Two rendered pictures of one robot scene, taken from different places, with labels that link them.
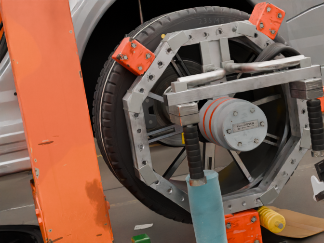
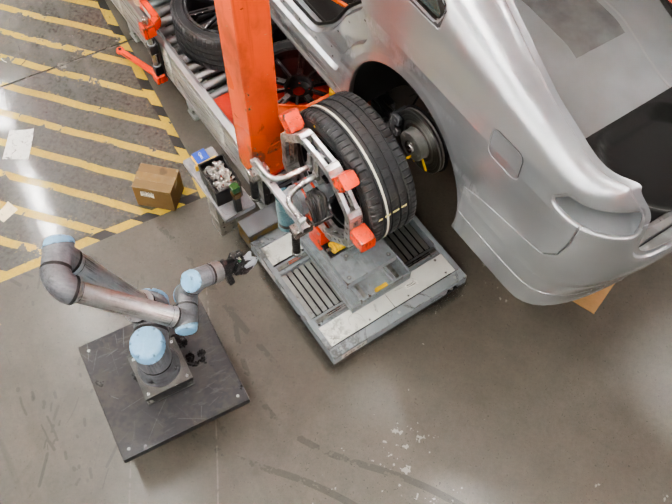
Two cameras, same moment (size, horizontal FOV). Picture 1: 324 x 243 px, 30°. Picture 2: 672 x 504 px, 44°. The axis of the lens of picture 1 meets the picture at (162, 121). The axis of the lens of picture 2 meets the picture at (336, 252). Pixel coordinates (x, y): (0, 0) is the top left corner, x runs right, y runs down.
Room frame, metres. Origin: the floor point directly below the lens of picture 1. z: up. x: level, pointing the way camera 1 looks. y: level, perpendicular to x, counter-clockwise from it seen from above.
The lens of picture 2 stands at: (1.09, -2.13, 3.86)
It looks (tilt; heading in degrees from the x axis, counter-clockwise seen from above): 60 degrees down; 70
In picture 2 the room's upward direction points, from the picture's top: straight up
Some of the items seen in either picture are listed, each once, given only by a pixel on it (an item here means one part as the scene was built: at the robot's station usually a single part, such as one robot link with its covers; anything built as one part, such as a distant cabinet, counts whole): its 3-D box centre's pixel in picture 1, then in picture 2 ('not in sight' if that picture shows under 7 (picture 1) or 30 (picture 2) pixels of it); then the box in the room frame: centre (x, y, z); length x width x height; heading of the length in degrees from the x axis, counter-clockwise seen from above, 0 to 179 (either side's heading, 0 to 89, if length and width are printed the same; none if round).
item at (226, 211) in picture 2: not in sight; (218, 183); (1.34, 0.29, 0.44); 0.43 x 0.17 x 0.03; 105
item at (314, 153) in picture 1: (316, 126); (296, 243); (1.54, -0.39, 0.83); 0.04 x 0.04 x 0.16
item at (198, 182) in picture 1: (193, 153); (254, 188); (1.45, -0.06, 0.83); 0.04 x 0.04 x 0.16
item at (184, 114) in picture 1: (183, 112); (258, 172); (1.48, -0.06, 0.93); 0.09 x 0.05 x 0.05; 15
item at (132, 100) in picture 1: (221, 120); (320, 187); (1.72, -0.17, 0.85); 0.54 x 0.07 x 0.54; 105
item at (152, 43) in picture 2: not in sight; (153, 50); (1.24, 1.40, 0.30); 0.09 x 0.05 x 0.50; 105
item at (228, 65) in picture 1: (262, 52); (308, 192); (1.63, -0.30, 1.03); 0.19 x 0.18 x 0.11; 15
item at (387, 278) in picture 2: not in sight; (353, 256); (1.90, -0.17, 0.13); 0.50 x 0.36 x 0.10; 105
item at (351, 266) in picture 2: not in sight; (350, 231); (1.88, -0.13, 0.32); 0.40 x 0.30 x 0.28; 105
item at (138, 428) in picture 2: not in sight; (167, 384); (0.83, -0.54, 0.15); 0.60 x 0.60 x 0.30; 8
